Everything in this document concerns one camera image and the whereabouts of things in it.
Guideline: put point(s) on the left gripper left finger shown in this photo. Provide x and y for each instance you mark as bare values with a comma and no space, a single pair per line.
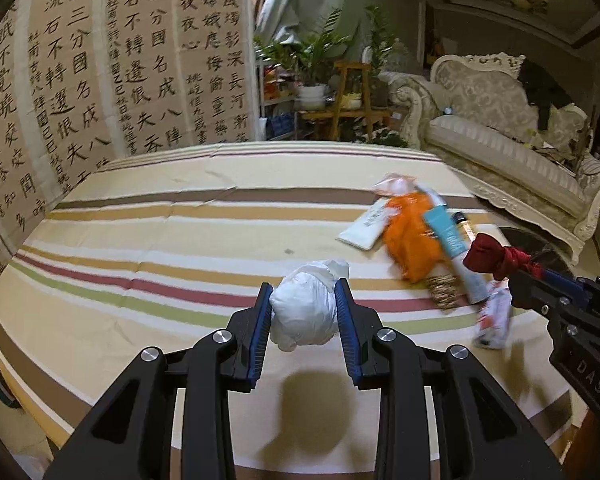
128,432

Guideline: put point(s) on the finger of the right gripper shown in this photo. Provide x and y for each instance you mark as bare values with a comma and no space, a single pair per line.
531,293
568,287

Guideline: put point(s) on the teal white tube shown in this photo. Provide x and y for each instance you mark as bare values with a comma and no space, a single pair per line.
455,247

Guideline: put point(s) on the pink white wrapper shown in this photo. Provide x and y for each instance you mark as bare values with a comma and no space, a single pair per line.
393,185

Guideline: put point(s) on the calligraphy wall scroll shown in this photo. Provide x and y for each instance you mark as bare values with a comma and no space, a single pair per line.
86,82

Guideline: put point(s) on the brown twine bundle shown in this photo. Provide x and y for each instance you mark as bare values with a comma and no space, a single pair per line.
444,290

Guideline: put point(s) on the dark red cloth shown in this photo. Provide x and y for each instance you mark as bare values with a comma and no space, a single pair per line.
488,256

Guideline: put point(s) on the black jacket on sofa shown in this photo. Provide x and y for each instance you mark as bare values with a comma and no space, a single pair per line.
542,91

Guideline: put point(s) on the white snack wrapper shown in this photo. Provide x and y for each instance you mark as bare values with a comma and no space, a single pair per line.
494,317

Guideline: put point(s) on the white bag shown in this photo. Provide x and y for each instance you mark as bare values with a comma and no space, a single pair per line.
304,311

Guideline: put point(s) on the wooden plant stand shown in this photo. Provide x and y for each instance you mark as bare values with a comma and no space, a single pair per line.
349,105

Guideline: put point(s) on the tall green plant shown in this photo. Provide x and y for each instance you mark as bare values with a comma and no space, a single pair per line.
380,43

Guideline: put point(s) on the small leafy floor plant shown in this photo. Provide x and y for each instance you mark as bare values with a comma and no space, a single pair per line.
386,137

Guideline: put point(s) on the clutter on sofa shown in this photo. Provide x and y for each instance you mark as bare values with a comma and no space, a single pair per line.
567,138

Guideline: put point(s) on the gold black bottle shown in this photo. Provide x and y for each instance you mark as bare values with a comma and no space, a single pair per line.
468,231

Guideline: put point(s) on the black lined trash bin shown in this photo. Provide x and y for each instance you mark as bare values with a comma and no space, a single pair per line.
539,249

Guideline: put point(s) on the striped tablecloth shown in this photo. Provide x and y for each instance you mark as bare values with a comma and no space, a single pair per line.
160,250

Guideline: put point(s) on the white metal shelf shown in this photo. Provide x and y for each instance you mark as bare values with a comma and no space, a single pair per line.
277,105

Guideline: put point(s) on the potted plant white pot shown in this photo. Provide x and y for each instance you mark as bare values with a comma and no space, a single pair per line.
311,59

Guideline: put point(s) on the ornate white sofa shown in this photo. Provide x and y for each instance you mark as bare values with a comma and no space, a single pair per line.
472,112

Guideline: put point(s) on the orange plastic bag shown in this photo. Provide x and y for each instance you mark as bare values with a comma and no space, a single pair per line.
410,242

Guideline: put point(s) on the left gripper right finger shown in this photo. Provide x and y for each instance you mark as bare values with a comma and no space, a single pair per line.
481,432

